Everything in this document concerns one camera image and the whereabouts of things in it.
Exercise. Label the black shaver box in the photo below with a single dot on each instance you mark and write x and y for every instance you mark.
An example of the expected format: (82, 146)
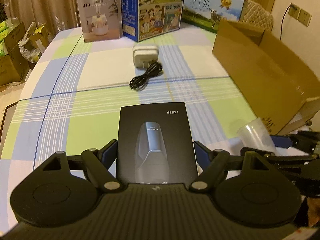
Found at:
(155, 145)

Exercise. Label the wall power socket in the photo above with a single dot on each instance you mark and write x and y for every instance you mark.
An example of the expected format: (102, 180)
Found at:
(294, 11)

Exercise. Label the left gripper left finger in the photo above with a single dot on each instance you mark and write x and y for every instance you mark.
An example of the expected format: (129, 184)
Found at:
(97, 162)

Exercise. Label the white power adapter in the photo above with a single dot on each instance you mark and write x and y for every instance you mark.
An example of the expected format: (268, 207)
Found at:
(144, 55)

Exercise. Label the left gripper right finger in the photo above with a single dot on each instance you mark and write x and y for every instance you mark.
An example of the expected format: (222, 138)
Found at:
(213, 164)

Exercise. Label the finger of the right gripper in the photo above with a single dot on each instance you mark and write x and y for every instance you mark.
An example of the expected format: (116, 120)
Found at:
(305, 141)
(273, 159)

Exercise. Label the dark tray on floor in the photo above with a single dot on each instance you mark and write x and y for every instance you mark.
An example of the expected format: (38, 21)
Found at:
(7, 118)

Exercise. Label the white humidifier box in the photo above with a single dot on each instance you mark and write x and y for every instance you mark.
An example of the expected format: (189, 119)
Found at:
(100, 19)

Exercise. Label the tall blue milk carton box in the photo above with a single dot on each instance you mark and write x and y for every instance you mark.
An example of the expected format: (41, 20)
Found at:
(143, 19)

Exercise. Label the checkered tablecloth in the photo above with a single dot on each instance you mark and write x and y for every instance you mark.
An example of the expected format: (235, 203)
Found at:
(72, 99)

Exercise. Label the cardboard box with tissue packs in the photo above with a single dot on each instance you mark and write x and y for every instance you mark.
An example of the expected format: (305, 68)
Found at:
(14, 67)

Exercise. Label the quilted beige chair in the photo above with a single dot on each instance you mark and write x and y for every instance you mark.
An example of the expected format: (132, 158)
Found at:
(255, 15)

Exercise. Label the clear plastic cup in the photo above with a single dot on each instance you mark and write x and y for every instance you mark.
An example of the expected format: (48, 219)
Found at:
(255, 135)

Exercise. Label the open brown cardboard box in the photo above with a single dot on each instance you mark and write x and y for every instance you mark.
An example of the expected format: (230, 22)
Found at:
(279, 87)

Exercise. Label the wall switch plate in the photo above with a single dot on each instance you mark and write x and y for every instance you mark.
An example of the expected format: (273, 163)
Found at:
(304, 17)

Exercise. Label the cardboard box with clutter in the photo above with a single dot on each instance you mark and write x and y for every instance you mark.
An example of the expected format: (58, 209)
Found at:
(35, 41)

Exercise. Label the brown curtain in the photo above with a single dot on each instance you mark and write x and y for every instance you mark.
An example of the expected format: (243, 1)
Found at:
(58, 15)

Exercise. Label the person's right hand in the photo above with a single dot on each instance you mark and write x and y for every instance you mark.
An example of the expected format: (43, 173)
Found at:
(313, 211)

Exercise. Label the light blue milk gift box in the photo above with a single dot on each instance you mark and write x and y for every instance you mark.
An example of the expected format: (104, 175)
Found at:
(207, 14)

